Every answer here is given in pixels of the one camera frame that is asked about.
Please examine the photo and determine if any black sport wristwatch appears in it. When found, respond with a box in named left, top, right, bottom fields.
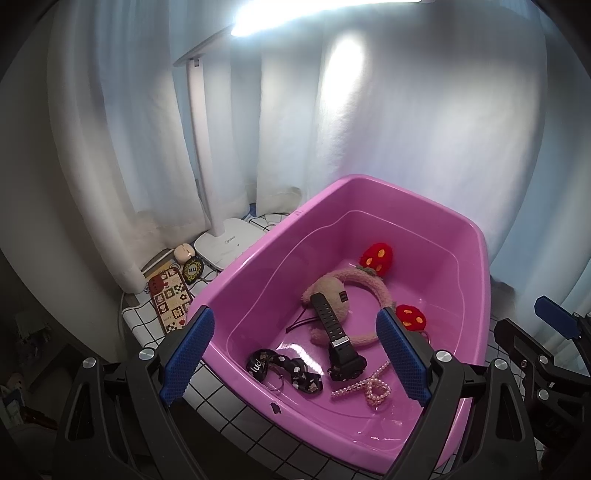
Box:
left=310, top=292, right=369, bottom=383

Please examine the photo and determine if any black printed lanyard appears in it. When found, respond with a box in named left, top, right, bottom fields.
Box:
left=246, top=349, right=323, bottom=397

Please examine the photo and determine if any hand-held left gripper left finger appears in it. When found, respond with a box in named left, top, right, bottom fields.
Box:
left=52, top=306, right=216, bottom=480

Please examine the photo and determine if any pink plastic basin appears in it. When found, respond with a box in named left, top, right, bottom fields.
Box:
left=187, top=174, right=490, bottom=476

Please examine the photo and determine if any round black badge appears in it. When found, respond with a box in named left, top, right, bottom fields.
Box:
left=181, top=258, right=205, bottom=284

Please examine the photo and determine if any white desk lamp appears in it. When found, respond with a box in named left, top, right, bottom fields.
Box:
left=173, top=0, right=437, bottom=271

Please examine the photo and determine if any pink pearl necklace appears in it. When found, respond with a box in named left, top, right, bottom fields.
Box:
left=331, top=361, right=393, bottom=407

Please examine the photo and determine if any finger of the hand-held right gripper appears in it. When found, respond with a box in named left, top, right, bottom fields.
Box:
left=494, top=318, right=561, bottom=404
left=534, top=296, right=591, bottom=342

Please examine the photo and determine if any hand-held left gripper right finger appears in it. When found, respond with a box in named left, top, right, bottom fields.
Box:
left=375, top=306, right=542, bottom=480

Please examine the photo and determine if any white curtain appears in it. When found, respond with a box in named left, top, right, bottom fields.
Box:
left=46, top=0, right=550, bottom=296

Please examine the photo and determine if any patchwork patterned phone case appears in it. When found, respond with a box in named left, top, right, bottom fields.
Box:
left=147, top=265, right=194, bottom=336

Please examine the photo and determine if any beige strawberry plush headband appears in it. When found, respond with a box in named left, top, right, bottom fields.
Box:
left=342, top=240, right=430, bottom=347

